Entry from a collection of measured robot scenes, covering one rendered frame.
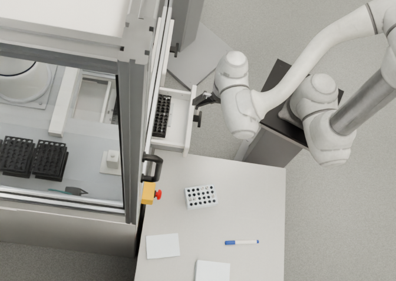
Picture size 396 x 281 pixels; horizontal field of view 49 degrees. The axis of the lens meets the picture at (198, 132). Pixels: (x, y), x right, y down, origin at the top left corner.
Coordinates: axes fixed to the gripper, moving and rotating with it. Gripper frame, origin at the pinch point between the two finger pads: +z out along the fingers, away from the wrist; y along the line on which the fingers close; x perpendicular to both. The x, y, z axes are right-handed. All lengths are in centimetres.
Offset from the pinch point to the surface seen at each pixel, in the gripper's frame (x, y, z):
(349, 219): 10, -102, 91
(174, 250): 54, 8, 13
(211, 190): 29.1, -3.5, 11.6
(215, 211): 36.5, -6.5, 15.1
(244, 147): -26, -33, 90
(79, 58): 50, 33, -107
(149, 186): 34.5, 21.4, 0.1
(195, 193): 31.2, 2.6, 11.6
